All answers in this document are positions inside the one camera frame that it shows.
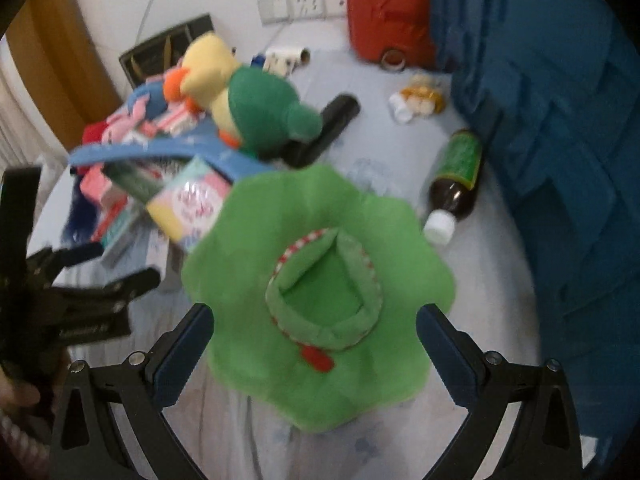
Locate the white tube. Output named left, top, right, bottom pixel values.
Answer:
left=262, top=46, right=312, bottom=77

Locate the person's left hand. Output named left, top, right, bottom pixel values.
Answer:
left=0, top=367, right=42, bottom=413

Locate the blue plush ball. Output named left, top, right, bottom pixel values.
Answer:
left=126, top=80, right=174, bottom=117

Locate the blue plastic crate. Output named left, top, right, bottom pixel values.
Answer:
left=429, top=0, right=640, bottom=476

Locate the yellow pink tissue pack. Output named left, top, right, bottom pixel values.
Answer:
left=145, top=155, right=234, bottom=254

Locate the wooden door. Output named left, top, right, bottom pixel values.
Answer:
left=5, top=0, right=121, bottom=147

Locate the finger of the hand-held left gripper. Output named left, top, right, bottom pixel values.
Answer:
left=27, top=241, right=104, bottom=273
left=55, top=267, right=162, bottom=307

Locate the red carry case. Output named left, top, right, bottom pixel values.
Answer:
left=346, top=0, right=442, bottom=69

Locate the white power strip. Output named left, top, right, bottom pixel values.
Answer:
left=257, top=0, right=349, bottom=25

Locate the brown bottle with green label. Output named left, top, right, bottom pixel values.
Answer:
left=422, top=129, right=485, bottom=246

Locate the green flower-shaped plush hat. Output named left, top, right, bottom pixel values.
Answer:
left=181, top=164, right=458, bottom=433

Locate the yellow duck plush toy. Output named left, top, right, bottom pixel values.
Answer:
left=162, top=31, right=323, bottom=157

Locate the pink pig plush toy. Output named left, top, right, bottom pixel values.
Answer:
left=81, top=92, right=173, bottom=147

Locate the pale round desktop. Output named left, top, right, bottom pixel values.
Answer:
left=27, top=45, right=618, bottom=480

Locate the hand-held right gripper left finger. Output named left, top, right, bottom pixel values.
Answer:
left=47, top=302, right=216, bottom=480

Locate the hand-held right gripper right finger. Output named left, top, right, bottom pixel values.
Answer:
left=416, top=303, right=587, bottom=480

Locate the dark blue comb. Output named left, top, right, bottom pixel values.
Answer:
left=62, top=189, right=102, bottom=247

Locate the small yellow white toy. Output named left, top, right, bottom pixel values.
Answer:
left=400, top=74, right=446, bottom=117

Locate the black cylinder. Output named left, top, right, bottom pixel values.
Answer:
left=282, top=94, right=361, bottom=169

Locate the green box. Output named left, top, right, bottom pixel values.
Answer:
left=102, top=160, right=167, bottom=202

